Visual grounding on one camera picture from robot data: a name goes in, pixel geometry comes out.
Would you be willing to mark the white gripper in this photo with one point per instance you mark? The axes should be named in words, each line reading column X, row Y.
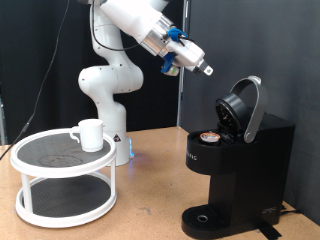
column 188, row 56

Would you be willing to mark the orange rimmed coffee pod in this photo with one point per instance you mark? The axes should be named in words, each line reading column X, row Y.
column 210, row 137

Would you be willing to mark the black Keurig coffee machine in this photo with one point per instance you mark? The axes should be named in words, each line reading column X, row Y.
column 246, row 166

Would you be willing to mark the white mug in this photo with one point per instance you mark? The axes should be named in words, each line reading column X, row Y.
column 91, row 135

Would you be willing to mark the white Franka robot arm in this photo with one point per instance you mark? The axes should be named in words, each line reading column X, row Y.
column 110, row 80

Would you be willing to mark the vertical metal pole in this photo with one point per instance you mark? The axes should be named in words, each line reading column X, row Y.
column 181, row 100

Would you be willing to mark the dark grey backdrop panel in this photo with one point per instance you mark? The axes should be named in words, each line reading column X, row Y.
column 266, row 40

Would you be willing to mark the black curtain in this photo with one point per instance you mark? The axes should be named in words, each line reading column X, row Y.
column 33, row 50

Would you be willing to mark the black tape strip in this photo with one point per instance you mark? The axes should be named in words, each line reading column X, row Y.
column 269, row 232

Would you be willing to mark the white two-tier turntable rack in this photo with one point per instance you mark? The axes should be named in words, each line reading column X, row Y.
column 36, row 156

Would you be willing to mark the blue mounted wrist camera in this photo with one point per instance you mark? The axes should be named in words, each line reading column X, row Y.
column 170, row 68

